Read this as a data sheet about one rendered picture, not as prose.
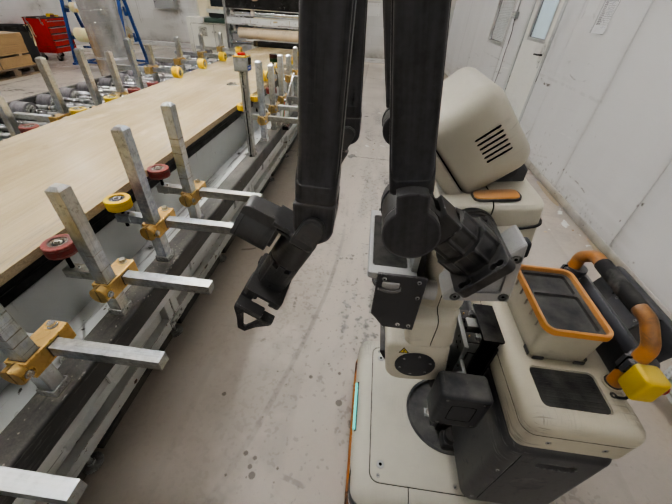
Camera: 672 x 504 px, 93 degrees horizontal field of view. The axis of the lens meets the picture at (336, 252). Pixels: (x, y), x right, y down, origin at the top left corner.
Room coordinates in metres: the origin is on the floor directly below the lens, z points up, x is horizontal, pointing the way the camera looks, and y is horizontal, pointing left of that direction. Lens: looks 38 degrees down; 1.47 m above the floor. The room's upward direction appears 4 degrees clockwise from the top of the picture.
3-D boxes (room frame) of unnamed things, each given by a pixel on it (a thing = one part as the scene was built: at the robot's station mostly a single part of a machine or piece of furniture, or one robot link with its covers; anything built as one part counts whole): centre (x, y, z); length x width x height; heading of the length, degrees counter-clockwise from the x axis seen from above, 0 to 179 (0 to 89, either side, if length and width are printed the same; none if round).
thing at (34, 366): (0.40, 0.65, 0.82); 0.14 x 0.06 x 0.05; 176
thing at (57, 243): (0.67, 0.76, 0.85); 0.08 x 0.08 x 0.11
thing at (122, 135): (0.87, 0.61, 0.93); 0.04 x 0.04 x 0.48; 86
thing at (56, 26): (8.39, 6.71, 0.41); 0.76 x 0.48 x 0.81; 3
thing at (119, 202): (0.92, 0.75, 0.85); 0.08 x 0.08 x 0.11
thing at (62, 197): (0.63, 0.63, 0.87); 0.04 x 0.04 x 0.48; 86
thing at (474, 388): (0.54, -0.28, 0.68); 0.28 x 0.27 x 0.25; 176
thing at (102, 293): (0.65, 0.63, 0.80); 0.14 x 0.06 x 0.05; 176
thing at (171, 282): (0.66, 0.57, 0.80); 0.43 x 0.03 x 0.04; 86
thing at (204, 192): (1.16, 0.53, 0.82); 0.43 x 0.03 x 0.04; 86
